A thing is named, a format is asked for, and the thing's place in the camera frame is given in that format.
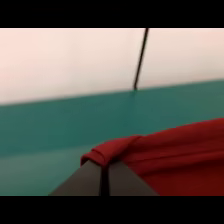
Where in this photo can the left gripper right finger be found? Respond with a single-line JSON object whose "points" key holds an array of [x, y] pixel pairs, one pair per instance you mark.
{"points": [[128, 181]]}

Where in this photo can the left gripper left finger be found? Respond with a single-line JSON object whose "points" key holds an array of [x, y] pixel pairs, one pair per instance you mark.
{"points": [[85, 181]]}

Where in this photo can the red T-shirt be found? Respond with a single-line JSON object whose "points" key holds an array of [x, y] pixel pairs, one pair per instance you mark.
{"points": [[180, 156]]}

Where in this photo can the thin black pole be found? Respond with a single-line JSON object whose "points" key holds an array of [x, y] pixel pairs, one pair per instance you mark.
{"points": [[140, 60]]}

